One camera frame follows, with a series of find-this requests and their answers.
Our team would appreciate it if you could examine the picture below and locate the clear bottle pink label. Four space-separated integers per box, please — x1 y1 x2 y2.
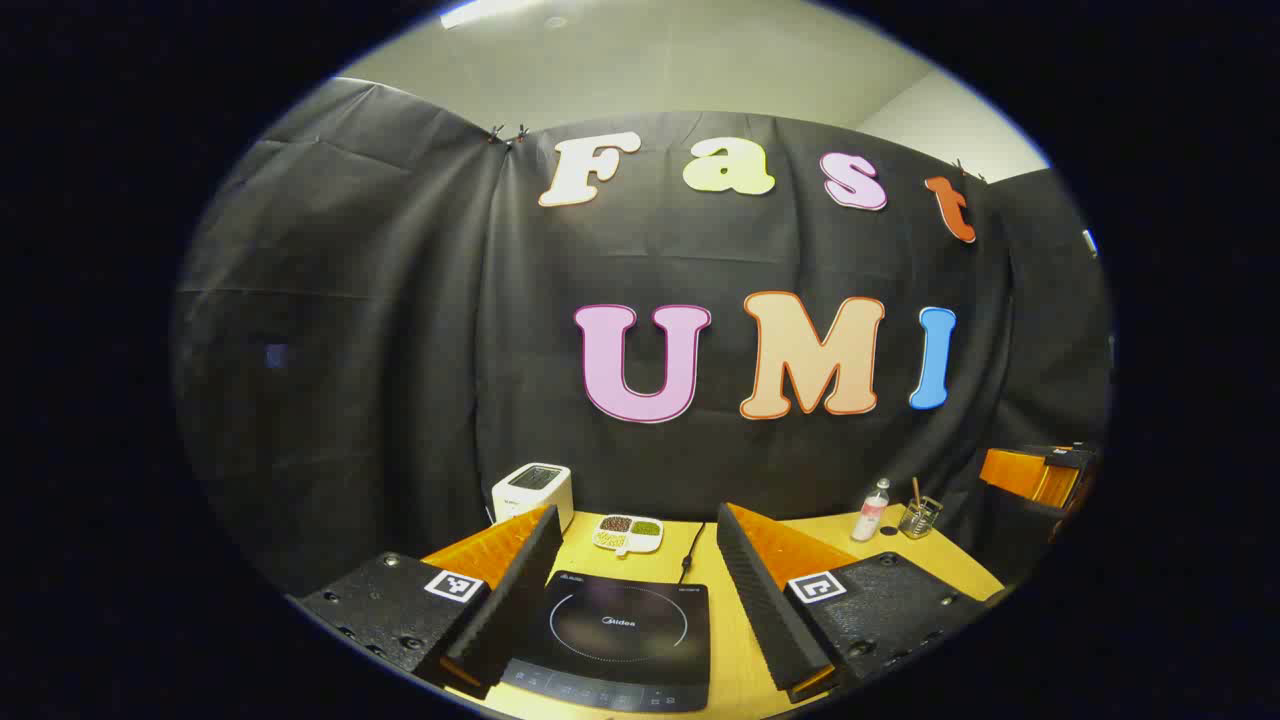
851 478 892 543

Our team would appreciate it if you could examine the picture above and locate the black induction cooktop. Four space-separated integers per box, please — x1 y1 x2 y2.
500 570 711 713

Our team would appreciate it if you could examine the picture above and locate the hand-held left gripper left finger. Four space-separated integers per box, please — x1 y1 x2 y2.
296 504 565 701

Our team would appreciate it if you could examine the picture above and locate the white divided bean dish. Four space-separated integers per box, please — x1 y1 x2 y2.
592 514 665 557

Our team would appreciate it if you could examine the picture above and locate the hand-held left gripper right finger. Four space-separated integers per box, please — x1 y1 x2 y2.
716 502 991 704

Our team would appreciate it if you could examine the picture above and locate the white toaster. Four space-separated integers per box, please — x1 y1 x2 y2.
491 462 575 531

